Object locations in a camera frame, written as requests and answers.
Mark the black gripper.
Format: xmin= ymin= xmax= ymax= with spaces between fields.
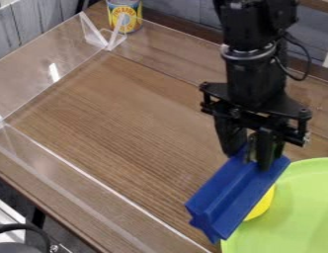
xmin=199 ymin=82 xmax=312 ymax=171

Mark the blue cross-shaped block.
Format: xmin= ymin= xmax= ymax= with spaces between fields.
xmin=185 ymin=149 xmax=290 ymax=243

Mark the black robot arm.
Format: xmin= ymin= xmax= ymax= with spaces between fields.
xmin=199 ymin=0 xmax=312 ymax=170

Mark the green plate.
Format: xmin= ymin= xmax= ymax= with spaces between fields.
xmin=221 ymin=157 xmax=328 ymax=253

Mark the yellow toy banana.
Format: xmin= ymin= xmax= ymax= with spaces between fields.
xmin=245 ymin=186 xmax=276 ymax=221

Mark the yellow labelled tin can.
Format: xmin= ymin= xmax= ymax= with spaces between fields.
xmin=106 ymin=0 xmax=143 ymax=34

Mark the clear acrylic barrier wall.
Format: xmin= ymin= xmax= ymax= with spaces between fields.
xmin=0 ymin=11 xmax=328 ymax=253

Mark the clear acrylic corner bracket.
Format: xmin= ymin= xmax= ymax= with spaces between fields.
xmin=78 ymin=12 xmax=127 ymax=51

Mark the black cable loop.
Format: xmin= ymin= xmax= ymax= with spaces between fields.
xmin=0 ymin=222 xmax=54 ymax=253

